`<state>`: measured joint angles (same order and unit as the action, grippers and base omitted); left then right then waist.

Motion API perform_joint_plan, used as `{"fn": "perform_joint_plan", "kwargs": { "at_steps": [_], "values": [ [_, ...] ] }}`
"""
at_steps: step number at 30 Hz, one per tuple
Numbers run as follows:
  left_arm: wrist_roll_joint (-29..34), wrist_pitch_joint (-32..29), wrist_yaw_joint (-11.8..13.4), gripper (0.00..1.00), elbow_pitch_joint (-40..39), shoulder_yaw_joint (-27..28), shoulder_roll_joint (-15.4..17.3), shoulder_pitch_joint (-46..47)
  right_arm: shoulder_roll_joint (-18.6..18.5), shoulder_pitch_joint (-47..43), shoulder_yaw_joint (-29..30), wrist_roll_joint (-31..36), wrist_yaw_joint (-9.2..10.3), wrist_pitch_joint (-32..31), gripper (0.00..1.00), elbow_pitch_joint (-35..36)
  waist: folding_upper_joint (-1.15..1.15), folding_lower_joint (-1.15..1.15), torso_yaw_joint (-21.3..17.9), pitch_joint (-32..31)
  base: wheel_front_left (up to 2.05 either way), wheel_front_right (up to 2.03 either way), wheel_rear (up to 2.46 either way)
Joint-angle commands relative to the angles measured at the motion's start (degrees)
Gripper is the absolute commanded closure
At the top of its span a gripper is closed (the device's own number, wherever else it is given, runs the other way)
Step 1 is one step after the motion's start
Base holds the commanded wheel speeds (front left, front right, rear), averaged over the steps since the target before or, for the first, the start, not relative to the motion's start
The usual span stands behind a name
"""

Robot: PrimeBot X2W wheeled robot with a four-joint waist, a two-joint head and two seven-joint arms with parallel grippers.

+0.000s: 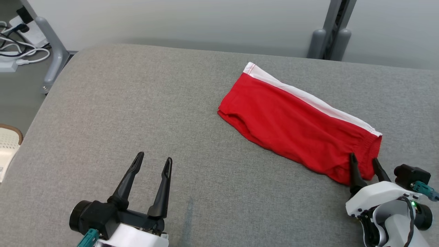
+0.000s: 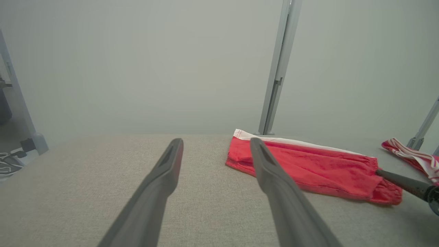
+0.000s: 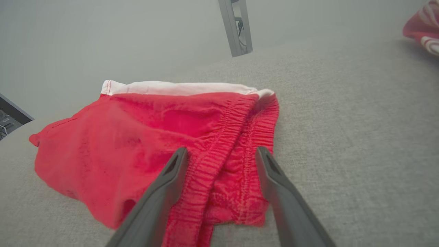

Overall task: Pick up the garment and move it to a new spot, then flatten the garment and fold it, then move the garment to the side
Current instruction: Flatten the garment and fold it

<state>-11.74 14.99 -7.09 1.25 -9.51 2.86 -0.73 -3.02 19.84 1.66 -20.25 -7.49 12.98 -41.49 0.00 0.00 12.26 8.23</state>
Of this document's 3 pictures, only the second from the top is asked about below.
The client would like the black power adapter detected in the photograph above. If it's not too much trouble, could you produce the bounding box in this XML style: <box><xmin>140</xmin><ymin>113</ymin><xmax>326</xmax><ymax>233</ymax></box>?
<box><xmin>20</xmin><ymin>138</ymin><xmax>37</xmax><ymax>152</ymax></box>

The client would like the red shorts white stripe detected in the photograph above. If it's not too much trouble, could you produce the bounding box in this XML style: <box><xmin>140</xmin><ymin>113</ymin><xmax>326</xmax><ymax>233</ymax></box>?
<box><xmin>225</xmin><ymin>129</ymin><xmax>403</xmax><ymax>206</ymax></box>

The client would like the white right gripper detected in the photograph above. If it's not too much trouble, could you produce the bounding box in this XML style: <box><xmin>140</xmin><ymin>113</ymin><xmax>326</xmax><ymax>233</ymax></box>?
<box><xmin>375</xmin><ymin>168</ymin><xmax>439</xmax><ymax>217</ymax></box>

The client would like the dark computer case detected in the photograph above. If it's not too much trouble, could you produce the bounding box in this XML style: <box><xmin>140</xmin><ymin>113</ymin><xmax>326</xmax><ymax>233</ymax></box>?
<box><xmin>0</xmin><ymin>78</ymin><xmax>13</xmax><ymax>126</ymax></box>

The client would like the red jersey number 23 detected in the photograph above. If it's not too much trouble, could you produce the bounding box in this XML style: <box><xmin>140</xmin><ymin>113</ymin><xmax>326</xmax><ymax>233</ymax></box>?
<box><xmin>381</xmin><ymin>138</ymin><xmax>439</xmax><ymax>186</ymax></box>

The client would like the white floor cable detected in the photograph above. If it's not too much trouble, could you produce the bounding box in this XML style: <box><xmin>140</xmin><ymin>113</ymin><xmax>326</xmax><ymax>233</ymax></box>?
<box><xmin>0</xmin><ymin>152</ymin><xmax>27</xmax><ymax>177</ymax></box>

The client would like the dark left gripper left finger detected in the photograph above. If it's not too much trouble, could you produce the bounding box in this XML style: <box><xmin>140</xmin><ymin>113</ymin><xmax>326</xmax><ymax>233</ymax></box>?
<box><xmin>98</xmin><ymin>138</ymin><xmax>184</xmax><ymax>247</ymax></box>

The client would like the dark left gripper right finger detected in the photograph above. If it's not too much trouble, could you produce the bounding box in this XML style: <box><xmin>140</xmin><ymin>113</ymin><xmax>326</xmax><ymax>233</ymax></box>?
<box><xmin>250</xmin><ymin>137</ymin><xmax>343</xmax><ymax>247</ymax></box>

